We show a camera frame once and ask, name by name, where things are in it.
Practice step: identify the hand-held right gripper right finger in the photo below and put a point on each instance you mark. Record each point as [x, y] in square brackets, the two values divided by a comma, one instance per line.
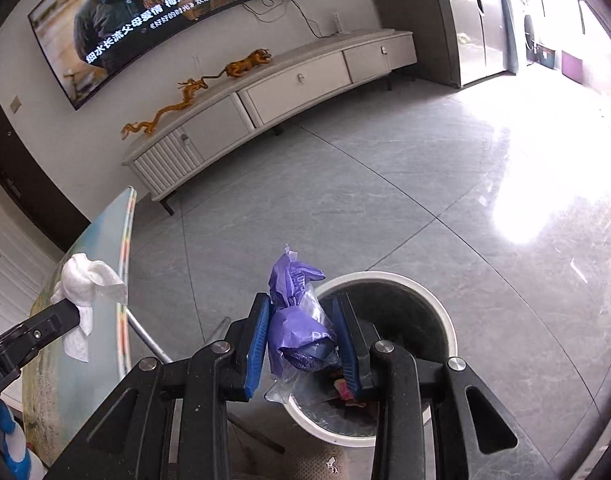
[346, 340]

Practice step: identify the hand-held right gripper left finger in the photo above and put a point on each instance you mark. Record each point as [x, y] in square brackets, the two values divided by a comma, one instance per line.
[258, 340]

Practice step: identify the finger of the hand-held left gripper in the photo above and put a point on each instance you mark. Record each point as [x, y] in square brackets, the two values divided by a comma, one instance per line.
[45, 327]

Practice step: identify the purple plastic bag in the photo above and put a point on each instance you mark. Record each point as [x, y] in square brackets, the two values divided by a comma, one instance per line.
[295, 330]

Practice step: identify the white round trash bin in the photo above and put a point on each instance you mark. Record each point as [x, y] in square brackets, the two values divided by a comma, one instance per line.
[395, 310]

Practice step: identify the white tissue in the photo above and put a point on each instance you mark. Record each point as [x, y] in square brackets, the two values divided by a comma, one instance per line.
[85, 275]

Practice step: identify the white cupboard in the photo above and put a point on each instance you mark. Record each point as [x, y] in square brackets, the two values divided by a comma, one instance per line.
[10, 270]

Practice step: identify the dark brown door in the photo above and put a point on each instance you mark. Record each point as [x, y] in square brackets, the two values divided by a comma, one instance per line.
[30, 175]

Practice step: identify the golden dragon figurine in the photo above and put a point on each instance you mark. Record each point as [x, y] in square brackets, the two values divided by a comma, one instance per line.
[170, 105]

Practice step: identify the white television cabinet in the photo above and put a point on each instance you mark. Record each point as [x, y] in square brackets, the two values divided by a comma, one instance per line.
[285, 90]

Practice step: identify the golden tiger figurine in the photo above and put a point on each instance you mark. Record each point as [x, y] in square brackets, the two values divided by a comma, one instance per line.
[248, 64]

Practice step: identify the white power strip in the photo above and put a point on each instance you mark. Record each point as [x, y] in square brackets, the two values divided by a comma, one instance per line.
[338, 24]

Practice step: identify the dark storage box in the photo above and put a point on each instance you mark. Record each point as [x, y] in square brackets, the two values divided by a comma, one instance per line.
[546, 55]

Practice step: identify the purple box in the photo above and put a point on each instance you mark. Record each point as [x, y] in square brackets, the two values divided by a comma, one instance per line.
[573, 65]

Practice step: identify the white washing machine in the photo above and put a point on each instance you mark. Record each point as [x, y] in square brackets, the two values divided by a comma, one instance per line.
[535, 5]

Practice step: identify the wall switch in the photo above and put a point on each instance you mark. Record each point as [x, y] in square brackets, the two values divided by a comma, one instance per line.
[16, 104]

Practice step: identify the wall television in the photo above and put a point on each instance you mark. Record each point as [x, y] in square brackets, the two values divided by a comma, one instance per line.
[160, 15]

